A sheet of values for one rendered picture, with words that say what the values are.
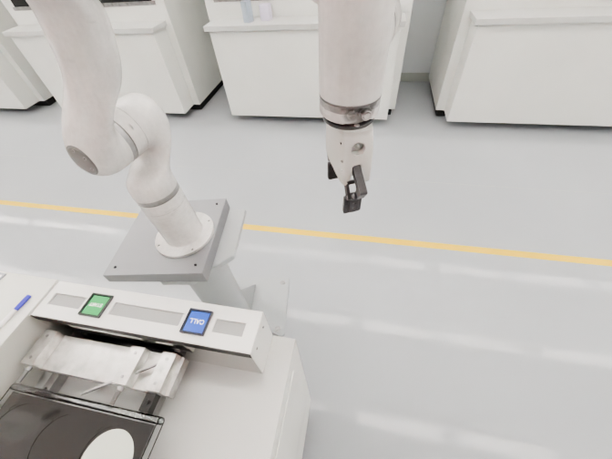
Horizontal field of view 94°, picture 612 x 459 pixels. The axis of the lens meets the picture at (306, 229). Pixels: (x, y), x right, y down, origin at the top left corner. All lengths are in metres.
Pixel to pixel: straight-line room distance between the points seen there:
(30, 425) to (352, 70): 0.88
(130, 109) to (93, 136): 0.12
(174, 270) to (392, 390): 1.15
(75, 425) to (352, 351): 1.19
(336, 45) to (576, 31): 2.90
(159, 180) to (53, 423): 0.56
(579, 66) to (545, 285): 1.86
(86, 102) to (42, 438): 0.66
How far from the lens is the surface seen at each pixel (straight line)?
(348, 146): 0.42
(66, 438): 0.84
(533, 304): 2.08
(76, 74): 0.69
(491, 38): 3.02
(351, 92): 0.39
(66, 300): 0.93
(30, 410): 0.91
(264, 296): 1.79
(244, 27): 3.03
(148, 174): 0.84
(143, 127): 0.79
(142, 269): 1.00
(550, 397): 1.88
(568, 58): 3.28
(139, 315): 0.79
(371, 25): 0.37
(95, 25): 0.65
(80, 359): 0.92
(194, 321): 0.71
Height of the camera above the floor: 1.56
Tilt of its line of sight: 49 degrees down
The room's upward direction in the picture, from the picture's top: 6 degrees counter-clockwise
